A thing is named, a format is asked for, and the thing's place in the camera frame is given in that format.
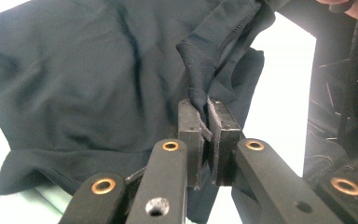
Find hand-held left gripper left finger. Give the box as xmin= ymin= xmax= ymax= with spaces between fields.
xmin=177 ymin=98 xmax=213 ymax=190

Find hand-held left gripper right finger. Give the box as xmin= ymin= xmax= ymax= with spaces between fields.
xmin=206 ymin=96 xmax=245 ymax=188

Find black and green t-shirt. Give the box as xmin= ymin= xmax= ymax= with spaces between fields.
xmin=0 ymin=0 xmax=276 ymax=224

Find white table cover sheet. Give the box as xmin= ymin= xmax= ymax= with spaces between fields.
xmin=0 ymin=0 xmax=317 ymax=224

